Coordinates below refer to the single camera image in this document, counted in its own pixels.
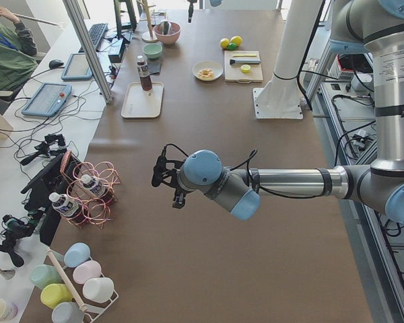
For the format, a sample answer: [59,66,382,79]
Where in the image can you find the bottle in rack rear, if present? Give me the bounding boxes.
[81,174,114,203]

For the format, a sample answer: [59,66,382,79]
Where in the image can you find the yellow cup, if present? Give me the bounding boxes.
[40,283,73,309]

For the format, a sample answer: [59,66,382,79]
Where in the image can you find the aluminium frame post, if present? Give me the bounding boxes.
[63,0,113,104]

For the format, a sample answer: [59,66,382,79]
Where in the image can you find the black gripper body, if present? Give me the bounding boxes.
[174,188,189,199]

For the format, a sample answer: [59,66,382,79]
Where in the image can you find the person in green jacket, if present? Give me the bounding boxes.
[0,7,38,92]

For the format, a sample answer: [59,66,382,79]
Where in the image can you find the blue cup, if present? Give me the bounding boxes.
[64,242,91,268]

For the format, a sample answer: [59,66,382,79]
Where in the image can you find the blue teach pendant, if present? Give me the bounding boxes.
[21,83,73,118]
[61,53,93,81]

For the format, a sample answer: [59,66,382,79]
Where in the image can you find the green bowl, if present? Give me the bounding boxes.
[143,43,163,59]

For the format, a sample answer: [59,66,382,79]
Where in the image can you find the steel ice scoop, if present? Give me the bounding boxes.
[159,20,172,35]

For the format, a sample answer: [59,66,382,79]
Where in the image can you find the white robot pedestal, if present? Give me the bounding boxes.
[253,1,325,120]

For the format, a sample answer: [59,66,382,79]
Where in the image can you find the wooden cutting board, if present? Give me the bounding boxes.
[224,50,263,83]

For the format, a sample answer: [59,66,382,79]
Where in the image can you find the yellow plastic knife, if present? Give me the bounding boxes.
[232,52,257,57]

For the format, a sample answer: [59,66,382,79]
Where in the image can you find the yellow lemon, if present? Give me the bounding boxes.
[230,36,243,46]
[220,38,230,49]

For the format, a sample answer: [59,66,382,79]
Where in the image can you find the green lime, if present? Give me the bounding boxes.
[227,42,238,50]

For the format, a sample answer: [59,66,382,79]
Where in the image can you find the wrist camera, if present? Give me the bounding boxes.
[151,155,184,188]

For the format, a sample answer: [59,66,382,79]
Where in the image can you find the white cup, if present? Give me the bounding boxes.
[83,277,114,303]

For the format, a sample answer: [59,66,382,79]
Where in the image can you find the white serving tray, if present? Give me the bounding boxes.
[121,82,164,118]

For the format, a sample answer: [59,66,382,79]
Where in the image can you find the black keyboard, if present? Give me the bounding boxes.
[88,23,108,51]

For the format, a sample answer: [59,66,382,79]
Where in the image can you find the blue teach pendant near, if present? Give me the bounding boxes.
[21,83,73,118]

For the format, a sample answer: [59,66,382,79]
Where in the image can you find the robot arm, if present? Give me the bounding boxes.
[187,0,222,23]
[171,1,404,225]

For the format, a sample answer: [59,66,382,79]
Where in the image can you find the pink cup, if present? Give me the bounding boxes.
[73,260,102,284]

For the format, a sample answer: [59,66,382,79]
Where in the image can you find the bottle in rack front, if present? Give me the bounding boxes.
[48,192,86,225]

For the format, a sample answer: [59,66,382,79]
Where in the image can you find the grey cloth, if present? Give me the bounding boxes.
[147,61,162,75]

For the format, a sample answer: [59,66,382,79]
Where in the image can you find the black computer mouse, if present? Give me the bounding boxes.
[48,59,64,69]

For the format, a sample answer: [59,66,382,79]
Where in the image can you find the braided donut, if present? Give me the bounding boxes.
[198,68,214,79]

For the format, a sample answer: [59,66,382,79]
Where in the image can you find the grey cup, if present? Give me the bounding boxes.
[51,302,84,323]

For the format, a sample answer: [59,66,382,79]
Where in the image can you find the wooden mug tree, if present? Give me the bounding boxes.
[138,0,158,43]

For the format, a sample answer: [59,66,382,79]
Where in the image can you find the white plate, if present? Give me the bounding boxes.
[192,61,224,81]

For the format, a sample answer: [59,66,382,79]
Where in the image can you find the copper wire bottle rack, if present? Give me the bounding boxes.
[60,151,121,229]

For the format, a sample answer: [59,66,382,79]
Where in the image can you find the half lemon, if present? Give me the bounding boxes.
[240,65,251,73]

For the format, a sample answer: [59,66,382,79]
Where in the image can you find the pink bowl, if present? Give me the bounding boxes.
[154,22,181,45]

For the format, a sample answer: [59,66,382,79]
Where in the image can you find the cream paper cup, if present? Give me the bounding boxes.
[0,299,18,322]

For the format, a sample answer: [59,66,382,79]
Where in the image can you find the dark sauce bottle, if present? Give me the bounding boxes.
[137,55,153,92]

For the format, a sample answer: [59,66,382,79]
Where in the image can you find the green cup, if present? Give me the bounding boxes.
[30,264,62,290]

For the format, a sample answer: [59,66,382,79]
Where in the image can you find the blue teach pendant far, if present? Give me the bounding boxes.
[61,53,93,81]

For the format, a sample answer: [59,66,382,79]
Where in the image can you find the bottle in rack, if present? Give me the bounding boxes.
[81,174,114,203]
[48,192,86,225]

